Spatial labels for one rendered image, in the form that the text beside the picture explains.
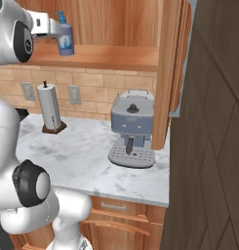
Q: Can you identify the open wooden wall cabinet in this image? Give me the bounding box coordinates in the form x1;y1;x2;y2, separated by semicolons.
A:
14;0;165;73

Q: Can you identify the wooden cabinet door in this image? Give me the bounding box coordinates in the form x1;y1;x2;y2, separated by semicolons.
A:
151;0;192;151

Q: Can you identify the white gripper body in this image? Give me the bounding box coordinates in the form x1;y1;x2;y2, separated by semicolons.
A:
48;18;64;40

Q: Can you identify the white paper towel roll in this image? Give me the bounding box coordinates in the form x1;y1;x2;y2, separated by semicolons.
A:
36;83;62;131

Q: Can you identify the brown paper towel holder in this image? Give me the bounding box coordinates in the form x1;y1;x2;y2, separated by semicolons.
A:
41;79;67;135

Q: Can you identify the dark brown tall cabinet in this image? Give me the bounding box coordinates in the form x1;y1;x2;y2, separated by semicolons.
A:
159;0;239;250

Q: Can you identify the blue soap dispenser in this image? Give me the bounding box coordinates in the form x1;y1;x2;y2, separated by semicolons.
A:
55;11;76;58

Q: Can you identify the grey blue coffee machine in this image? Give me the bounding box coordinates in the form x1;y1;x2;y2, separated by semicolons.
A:
106;89;157;170

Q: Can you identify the wooden drawer front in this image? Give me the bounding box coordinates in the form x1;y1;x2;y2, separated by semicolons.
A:
87;194;167;226

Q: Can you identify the wooden base cupboard door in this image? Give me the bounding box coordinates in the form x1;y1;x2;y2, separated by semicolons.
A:
79;218;165;250

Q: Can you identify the grey wall outlet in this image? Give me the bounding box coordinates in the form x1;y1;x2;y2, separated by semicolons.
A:
67;84;83;106
20;81;37;103

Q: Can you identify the silver drawer handle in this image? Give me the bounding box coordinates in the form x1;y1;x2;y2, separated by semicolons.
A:
100;201;127;211

